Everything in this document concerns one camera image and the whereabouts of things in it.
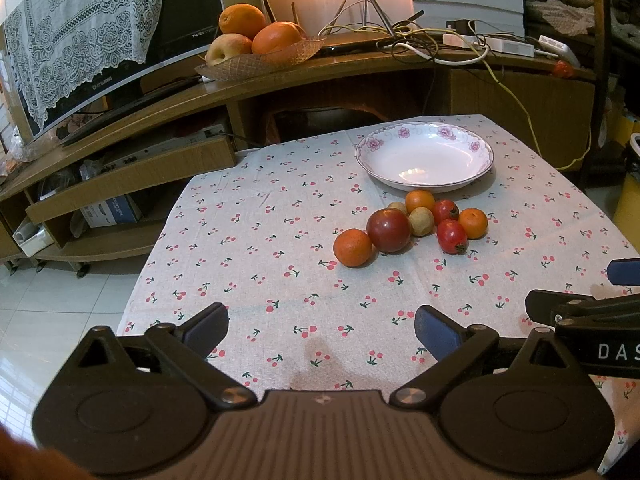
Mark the small red fruit on stand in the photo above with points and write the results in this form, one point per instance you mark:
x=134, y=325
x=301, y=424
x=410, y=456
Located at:
x=562, y=69

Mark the blue white box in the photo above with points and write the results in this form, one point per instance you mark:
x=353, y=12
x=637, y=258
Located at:
x=111, y=212

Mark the white floral plate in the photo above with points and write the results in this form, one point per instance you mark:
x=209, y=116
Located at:
x=425, y=156

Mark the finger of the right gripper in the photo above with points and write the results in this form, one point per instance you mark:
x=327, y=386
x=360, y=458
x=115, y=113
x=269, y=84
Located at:
x=624, y=271
x=550, y=308

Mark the orange mandarin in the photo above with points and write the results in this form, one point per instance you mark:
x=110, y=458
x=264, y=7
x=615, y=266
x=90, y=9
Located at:
x=419, y=198
x=474, y=222
x=353, y=248

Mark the brown kiwi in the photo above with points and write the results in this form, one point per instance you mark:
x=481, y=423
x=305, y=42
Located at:
x=422, y=221
x=400, y=206

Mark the cherry print tablecloth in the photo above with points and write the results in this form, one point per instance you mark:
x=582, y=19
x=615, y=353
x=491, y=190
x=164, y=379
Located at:
x=281, y=240

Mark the white power strip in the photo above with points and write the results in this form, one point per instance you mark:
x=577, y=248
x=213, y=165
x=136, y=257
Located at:
x=494, y=45

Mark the dark red apple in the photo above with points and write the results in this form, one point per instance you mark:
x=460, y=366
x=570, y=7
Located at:
x=389, y=230

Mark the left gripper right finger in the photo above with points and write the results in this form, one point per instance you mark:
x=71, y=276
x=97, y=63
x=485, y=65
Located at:
x=461, y=353

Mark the large orange top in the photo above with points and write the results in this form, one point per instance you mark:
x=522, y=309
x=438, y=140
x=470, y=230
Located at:
x=243, y=19

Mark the red tomato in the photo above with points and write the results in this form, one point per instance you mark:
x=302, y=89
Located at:
x=452, y=237
x=445, y=210

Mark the yellow peach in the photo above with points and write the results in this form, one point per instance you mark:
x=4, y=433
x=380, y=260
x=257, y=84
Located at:
x=227, y=46

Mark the large orange front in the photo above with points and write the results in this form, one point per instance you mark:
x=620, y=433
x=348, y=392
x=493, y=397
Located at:
x=275, y=37

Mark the wooden tv stand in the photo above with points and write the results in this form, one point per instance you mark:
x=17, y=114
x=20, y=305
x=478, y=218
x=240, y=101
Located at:
x=560, y=116

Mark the glass fruit basket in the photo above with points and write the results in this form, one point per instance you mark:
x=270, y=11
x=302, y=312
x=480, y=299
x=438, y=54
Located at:
x=246, y=66

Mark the brown kiwi front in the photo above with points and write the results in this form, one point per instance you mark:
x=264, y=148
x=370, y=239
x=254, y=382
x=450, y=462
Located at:
x=422, y=221

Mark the silver set-top box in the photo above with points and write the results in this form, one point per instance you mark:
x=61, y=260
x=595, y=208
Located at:
x=163, y=145

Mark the white lace cloth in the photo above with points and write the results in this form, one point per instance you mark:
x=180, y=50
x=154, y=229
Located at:
x=57, y=45

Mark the television screen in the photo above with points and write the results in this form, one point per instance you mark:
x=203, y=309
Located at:
x=185, y=27

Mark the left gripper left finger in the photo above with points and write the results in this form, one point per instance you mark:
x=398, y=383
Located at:
x=182, y=351

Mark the yellow trash bin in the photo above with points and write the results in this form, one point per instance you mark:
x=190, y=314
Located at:
x=627, y=212

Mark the black router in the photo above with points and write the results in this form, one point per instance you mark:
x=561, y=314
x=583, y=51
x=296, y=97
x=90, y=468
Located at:
x=375, y=30

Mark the red tomato back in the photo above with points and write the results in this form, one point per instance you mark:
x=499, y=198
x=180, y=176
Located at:
x=445, y=210

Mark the brown kiwi back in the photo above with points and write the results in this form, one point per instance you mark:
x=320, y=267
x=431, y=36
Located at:
x=400, y=206

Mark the red tomato front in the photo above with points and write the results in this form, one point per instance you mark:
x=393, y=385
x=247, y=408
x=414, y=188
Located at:
x=452, y=237

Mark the large orange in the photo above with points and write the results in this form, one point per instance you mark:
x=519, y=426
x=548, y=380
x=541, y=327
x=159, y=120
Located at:
x=275, y=37
x=243, y=19

